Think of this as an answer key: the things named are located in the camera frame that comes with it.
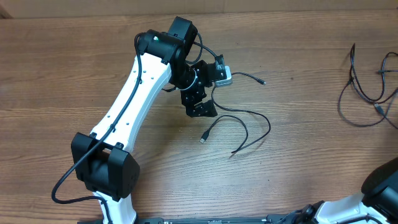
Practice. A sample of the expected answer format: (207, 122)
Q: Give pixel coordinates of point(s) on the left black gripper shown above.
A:
(198, 109)

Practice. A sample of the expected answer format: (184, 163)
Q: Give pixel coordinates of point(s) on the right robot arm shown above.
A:
(376, 202)

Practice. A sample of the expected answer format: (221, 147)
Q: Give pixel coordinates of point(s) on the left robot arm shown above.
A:
(103, 158)

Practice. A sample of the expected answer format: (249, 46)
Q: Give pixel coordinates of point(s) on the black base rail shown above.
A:
(274, 218)

